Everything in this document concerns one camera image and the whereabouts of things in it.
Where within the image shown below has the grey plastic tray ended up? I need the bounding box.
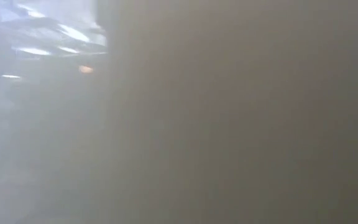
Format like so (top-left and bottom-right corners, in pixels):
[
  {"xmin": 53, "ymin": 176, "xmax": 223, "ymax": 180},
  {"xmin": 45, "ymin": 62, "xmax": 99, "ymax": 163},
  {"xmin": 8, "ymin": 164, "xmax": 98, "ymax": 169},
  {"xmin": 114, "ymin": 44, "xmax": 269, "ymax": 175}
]
[{"xmin": 94, "ymin": 0, "xmax": 358, "ymax": 224}]

